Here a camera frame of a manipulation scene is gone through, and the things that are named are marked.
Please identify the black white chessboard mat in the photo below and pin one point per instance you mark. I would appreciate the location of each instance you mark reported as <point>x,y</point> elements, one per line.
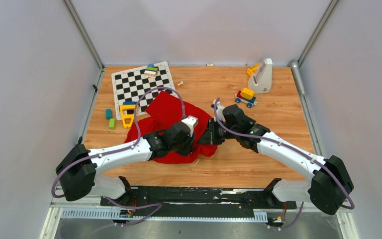
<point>129,85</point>

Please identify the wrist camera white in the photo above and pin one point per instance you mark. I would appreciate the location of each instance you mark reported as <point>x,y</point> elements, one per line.
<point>218,110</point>
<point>191,122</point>

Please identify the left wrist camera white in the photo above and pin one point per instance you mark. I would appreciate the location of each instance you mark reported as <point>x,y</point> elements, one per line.
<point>191,122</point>

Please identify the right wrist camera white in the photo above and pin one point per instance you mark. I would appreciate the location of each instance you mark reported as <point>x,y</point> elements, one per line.
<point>218,110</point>

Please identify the yellow triangular toy frame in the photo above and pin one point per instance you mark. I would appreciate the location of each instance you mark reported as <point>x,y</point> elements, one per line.
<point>127,110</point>

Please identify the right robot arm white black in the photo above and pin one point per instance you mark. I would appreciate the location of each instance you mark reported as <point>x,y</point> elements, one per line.
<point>327,183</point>

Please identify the teal block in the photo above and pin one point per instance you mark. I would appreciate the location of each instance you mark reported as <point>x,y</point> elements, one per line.
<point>108,114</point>

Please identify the stacked toy blocks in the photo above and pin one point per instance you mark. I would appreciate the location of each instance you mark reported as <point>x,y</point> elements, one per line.
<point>151,71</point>

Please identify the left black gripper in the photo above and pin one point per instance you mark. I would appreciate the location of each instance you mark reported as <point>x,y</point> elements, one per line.
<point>187,151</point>

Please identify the green block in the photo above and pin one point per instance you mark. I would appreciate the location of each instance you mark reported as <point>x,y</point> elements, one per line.
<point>112,123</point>

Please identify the toy train car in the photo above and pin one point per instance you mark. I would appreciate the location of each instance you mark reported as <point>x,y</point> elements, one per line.
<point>246,96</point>

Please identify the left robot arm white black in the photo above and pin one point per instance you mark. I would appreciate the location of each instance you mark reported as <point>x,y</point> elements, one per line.
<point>80,173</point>

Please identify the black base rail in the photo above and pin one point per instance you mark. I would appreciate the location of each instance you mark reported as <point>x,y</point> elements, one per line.
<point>200,202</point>

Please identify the yellow toy piece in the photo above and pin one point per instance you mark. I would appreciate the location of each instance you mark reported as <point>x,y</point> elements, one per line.
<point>250,70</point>

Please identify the red garment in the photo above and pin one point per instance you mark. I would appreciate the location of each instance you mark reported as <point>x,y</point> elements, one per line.
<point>166,113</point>

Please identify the white wedge stand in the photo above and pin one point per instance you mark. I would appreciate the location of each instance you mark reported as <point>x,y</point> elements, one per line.
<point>261,81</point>

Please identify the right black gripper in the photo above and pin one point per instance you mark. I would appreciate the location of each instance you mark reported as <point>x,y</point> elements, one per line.
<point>209,137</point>

